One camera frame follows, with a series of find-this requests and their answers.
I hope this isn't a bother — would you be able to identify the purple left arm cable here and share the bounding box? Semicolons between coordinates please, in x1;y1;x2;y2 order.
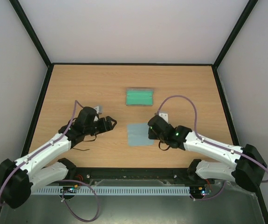
0;100;101;222

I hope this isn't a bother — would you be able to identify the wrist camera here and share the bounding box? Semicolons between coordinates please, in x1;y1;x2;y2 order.
94;105;103;115
158;112;169;123

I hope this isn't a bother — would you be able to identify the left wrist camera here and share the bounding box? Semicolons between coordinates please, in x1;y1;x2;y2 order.
94;105;103;115

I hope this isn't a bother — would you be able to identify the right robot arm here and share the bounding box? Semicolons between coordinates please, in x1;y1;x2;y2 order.
147;115;267;192

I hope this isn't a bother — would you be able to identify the metal front tray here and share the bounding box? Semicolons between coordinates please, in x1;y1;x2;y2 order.
0;182;264;224

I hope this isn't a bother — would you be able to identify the blue cleaning cloth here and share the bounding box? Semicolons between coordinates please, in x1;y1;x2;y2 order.
127;123;154;147

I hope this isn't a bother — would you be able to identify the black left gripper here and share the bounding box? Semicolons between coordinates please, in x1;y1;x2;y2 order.
85;116;117;135

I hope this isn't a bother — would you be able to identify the light blue slotted cable duct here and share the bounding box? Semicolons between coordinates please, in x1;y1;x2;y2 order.
32;186;190;196

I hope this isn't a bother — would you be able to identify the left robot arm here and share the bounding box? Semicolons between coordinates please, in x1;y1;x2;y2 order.
0;107;117;209

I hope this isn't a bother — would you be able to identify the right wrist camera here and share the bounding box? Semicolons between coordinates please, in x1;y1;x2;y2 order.
158;112;169;123

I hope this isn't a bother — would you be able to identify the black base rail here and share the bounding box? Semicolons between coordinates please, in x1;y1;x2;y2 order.
63;167;216;185

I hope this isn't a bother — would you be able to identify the black enclosure frame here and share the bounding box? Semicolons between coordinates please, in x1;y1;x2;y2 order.
0;0;268;224

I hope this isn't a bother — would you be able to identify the grey leather glasses case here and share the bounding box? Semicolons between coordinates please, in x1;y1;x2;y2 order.
126;88;154;106

